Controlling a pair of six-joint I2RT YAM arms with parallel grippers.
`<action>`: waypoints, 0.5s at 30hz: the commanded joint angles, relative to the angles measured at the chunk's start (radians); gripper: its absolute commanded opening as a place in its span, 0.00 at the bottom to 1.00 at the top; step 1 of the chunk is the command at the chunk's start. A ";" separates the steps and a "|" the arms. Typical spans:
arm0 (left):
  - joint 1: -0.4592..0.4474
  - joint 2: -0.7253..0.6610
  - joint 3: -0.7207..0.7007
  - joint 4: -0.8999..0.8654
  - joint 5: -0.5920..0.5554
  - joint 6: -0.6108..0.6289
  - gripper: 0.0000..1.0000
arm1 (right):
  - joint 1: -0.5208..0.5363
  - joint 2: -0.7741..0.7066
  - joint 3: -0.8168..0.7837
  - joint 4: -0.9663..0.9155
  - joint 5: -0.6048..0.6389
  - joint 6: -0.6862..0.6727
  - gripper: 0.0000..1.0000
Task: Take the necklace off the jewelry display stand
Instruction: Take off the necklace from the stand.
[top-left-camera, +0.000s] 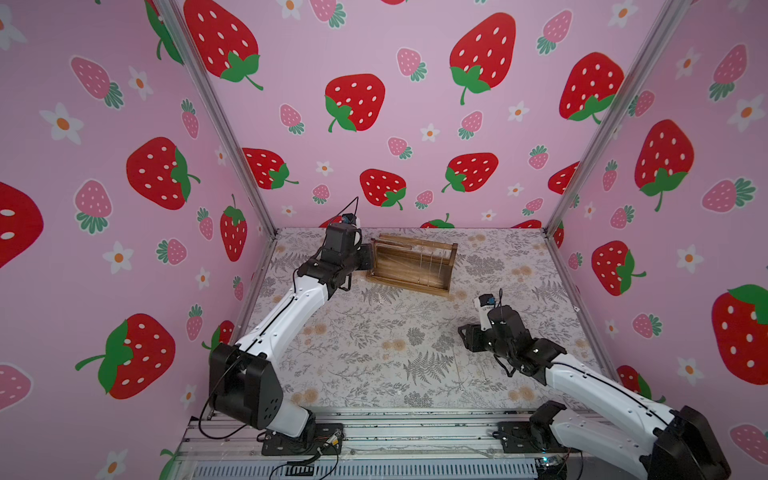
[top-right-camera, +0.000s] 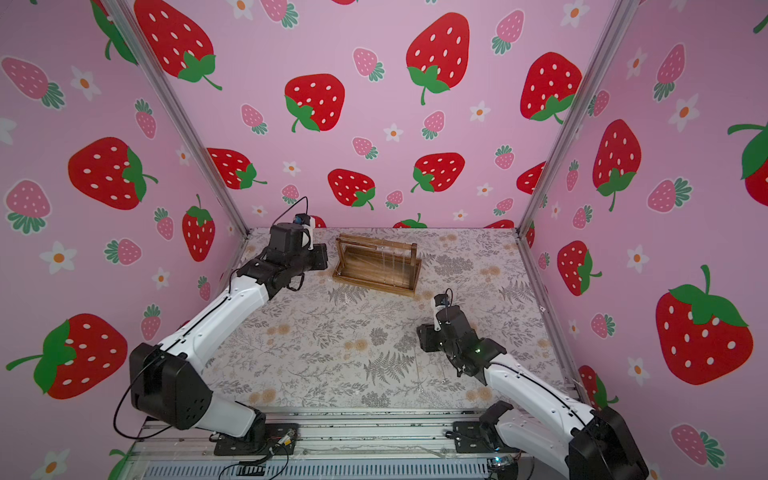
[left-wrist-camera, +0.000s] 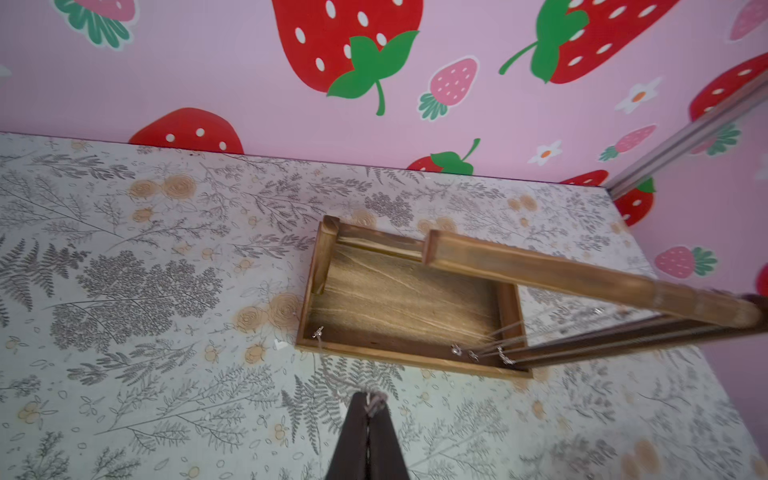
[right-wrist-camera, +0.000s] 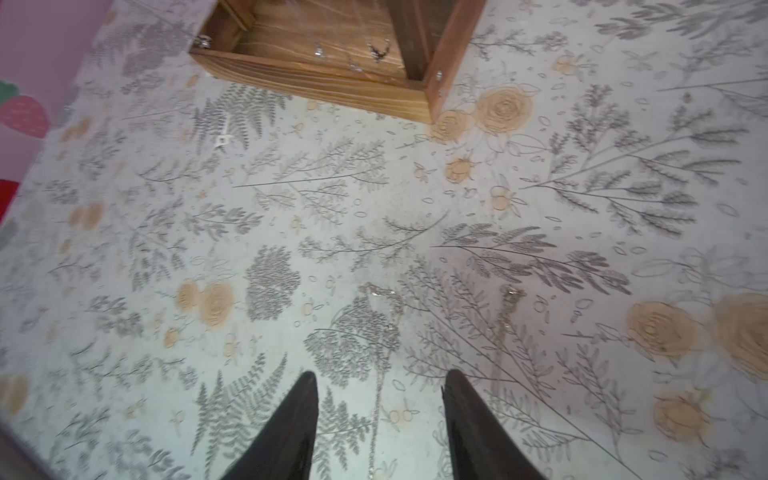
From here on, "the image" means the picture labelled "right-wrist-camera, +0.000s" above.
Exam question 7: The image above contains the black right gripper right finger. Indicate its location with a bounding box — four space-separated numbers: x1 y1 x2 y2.
442 369 544 480

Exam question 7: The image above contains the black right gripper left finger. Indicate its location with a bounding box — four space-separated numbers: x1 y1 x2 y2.
223 371 319 480

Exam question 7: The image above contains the silver necklace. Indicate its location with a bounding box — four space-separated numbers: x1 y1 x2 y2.
353 0 392 64
299 0 328 61
488 286 526 397

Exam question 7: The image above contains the silver necklace chain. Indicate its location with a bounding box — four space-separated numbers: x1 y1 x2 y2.
358 281 406 480

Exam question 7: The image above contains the wooden jewelry display stand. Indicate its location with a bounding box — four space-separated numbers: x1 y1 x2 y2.
190 0 485 124

